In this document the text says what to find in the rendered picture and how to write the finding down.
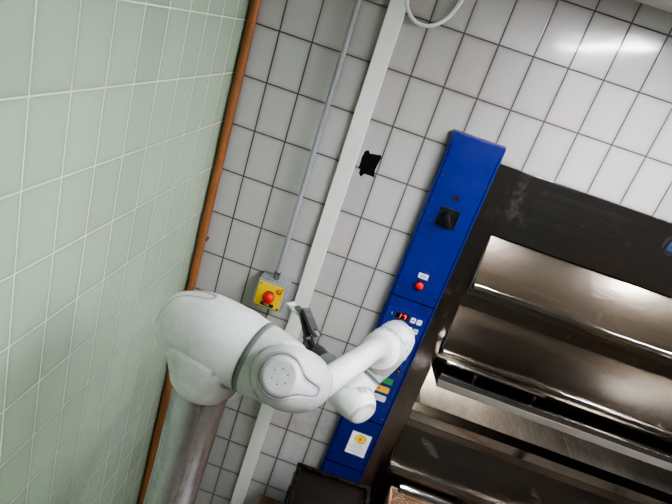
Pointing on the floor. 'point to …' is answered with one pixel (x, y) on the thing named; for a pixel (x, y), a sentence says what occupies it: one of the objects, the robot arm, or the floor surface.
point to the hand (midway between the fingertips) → (285, 323)
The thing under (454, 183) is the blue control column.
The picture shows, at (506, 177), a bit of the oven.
